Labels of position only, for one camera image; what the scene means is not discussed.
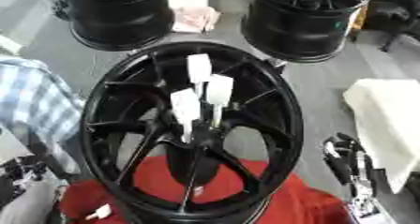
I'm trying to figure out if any black chair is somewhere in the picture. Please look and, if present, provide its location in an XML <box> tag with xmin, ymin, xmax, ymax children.
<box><xmin>364</xmin><ymin>0</ymin><xmax>420</xmax><ymax>52</ymax></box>

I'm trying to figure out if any pale pink paper bag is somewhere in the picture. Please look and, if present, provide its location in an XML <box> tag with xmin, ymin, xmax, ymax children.
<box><xmin>164</xmin><ymin>0</ymin><xmax>222</xmax><ymax>35</ymax></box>

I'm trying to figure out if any person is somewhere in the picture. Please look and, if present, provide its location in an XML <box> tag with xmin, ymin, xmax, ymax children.
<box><xmin>0</xmin><ymin>54</ymin><xmax>87</xmax><ymax>176</ymax></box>

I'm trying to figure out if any large black spoked wheel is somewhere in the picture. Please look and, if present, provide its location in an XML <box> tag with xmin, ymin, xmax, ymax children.
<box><xmin>79</xmin><ymin>41</ymin><xmax>306</xmax><ymax>224</ymax></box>

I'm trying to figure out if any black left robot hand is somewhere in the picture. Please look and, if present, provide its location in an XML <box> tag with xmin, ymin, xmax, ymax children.
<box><xmin>0</xmin><ymin>155</ymin><xmax>63</xmax><ymax>191</ymax></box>

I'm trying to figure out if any black wheel rim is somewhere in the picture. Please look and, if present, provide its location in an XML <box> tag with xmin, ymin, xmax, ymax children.
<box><xmin>239</xmin><ymin>0</ymin><xmax>374</xmax><ymax>64</ymax></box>
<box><xmin>39</xmin><ymin>0</ymin><xmax>177</xmax><ymax>52</ymax></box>

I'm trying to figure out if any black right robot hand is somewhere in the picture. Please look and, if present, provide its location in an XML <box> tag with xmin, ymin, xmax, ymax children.
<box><xmin>320</xmin><ymin>132</ymin><xmax>381</xmax><ymax>198</ymax></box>

